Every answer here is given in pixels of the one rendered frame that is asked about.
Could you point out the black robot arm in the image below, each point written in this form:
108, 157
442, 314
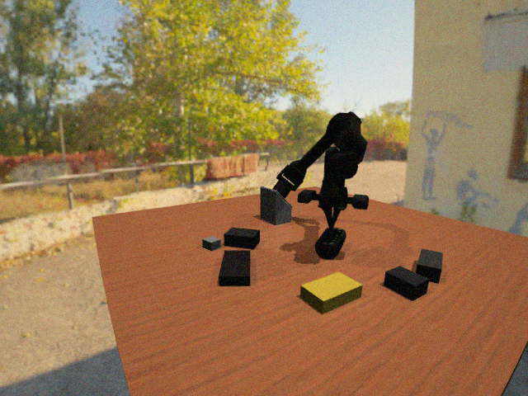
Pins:
344, 131

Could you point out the dark grey switch panel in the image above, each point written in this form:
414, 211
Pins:
330, 242

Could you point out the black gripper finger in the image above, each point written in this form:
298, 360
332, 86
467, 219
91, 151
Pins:
328, 213
336, 212

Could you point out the yellow rectangular block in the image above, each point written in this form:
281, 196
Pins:
330, 292

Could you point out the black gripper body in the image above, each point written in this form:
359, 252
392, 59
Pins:
359, 202

